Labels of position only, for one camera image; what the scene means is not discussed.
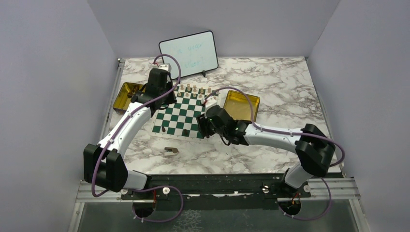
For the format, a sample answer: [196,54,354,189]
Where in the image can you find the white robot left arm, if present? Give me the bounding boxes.
[83,64,176,199]

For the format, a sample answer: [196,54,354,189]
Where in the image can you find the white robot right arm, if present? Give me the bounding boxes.
[196,105,336,197]

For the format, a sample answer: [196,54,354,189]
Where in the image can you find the light chess pieces row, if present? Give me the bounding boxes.
[174,84,214,101]

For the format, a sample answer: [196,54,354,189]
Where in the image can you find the green white chess board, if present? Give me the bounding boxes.
[149,99,210,143]

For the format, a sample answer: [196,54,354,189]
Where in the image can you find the right gold tin box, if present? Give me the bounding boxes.
[223,90,260,121]

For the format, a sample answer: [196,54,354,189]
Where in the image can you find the gold tin box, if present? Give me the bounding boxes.
[113,82,144,115]
[223,90,260,121]

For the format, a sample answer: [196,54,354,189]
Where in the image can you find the left gold tin box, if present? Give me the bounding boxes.
[113,82,144,115]

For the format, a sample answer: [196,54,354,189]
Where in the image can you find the small whiteboard on stand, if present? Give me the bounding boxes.
[159,30,219,78]

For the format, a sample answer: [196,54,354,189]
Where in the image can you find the beige plastic clip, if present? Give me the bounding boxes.
[164,147,179,157]

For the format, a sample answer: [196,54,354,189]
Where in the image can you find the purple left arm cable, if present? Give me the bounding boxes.
[91,54,182,198]

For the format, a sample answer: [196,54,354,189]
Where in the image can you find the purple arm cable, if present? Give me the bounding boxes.
[91,54,182,198]
[202,87,346,167]

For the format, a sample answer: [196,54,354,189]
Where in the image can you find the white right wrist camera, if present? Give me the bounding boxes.
[201,96,218,110]

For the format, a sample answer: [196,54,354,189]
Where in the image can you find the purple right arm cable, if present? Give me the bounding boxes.
[202,87,346,167]

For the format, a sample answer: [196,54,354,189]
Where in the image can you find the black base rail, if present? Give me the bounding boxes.
[121,173,311,211]

